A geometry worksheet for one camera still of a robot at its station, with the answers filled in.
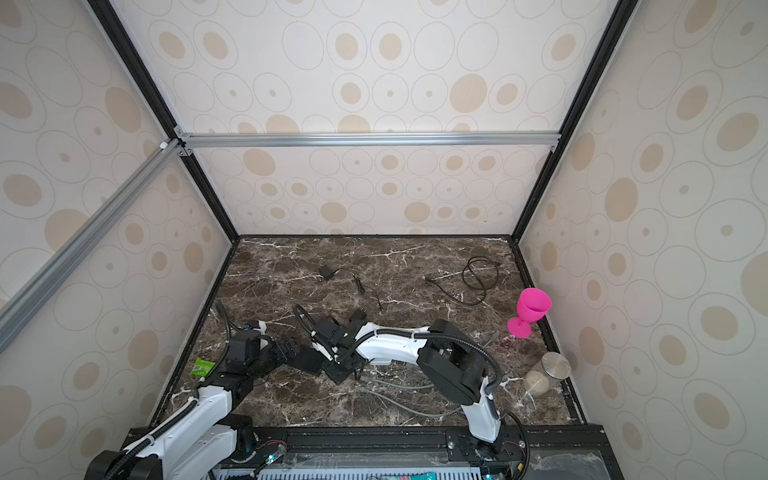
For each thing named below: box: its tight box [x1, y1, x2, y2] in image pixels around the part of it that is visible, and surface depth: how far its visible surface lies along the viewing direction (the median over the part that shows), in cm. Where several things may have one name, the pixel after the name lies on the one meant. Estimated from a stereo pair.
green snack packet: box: [190, 358, 216, 378], surface depth 86 cm
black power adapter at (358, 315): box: [351, 309, 367, 322], surface depth 99 cm
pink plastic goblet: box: [507, 287, 553, 339], surface depth 85 cm
